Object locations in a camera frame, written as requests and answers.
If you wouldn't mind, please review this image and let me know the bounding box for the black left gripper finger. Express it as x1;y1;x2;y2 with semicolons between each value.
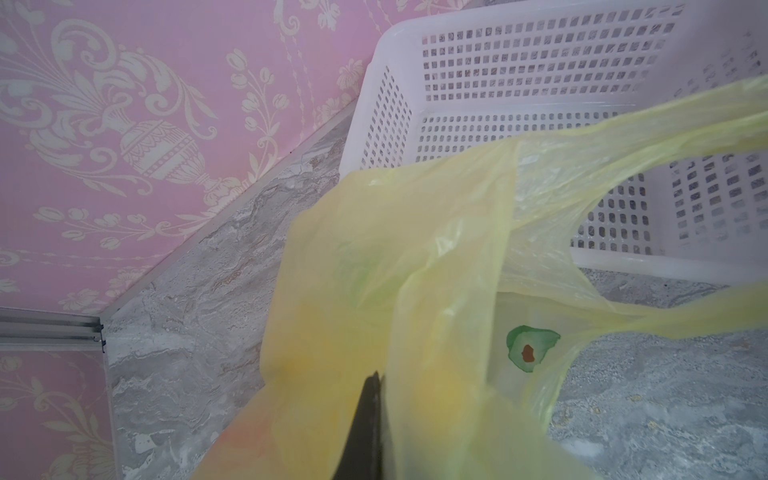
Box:
332;372;384;480

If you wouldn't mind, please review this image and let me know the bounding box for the yellow-green plastic bag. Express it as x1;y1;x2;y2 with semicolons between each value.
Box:
195;76;767;479

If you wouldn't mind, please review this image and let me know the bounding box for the white plastic perforated basket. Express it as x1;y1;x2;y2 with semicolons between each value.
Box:
339;1;767;285

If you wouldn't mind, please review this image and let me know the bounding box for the aluminium corner post left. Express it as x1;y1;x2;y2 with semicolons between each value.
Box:
1;308;106;351

